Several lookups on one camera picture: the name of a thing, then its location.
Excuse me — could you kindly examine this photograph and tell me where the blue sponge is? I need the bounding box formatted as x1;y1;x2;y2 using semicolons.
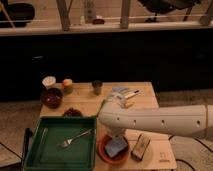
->
105;137;128;158

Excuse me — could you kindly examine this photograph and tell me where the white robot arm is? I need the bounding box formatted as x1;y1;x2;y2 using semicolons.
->
98;93;213;141

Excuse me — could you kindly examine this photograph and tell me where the red bowl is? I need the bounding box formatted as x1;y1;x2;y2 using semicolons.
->
97;135;130;165

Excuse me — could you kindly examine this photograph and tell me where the dark maroon bowl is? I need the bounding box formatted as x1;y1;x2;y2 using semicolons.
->
40;88;63;109

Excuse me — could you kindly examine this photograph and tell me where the brown rectangular block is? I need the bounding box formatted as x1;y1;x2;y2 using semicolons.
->
131;134;150;161

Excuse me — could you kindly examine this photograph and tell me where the blue grey cloth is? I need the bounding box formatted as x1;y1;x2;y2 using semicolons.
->
112;86;129;94

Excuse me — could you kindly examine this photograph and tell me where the silver metal fork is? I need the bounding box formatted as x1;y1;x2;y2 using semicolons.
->
59;129;92;148

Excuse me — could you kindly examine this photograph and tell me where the dark metal cup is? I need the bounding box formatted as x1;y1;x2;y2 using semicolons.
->
92;80;103;95

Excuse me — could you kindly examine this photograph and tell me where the green plastic tray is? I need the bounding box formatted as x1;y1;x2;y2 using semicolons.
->
24;116;96;171

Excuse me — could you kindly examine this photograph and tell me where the orange topped small jar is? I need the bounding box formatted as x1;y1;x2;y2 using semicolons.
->
62;79;73;94

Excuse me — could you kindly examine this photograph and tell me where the white lidded cup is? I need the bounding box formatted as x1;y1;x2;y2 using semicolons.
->
42;76;56;89

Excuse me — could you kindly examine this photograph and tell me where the black office chair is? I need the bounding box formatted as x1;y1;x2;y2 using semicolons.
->
137;0;202;23

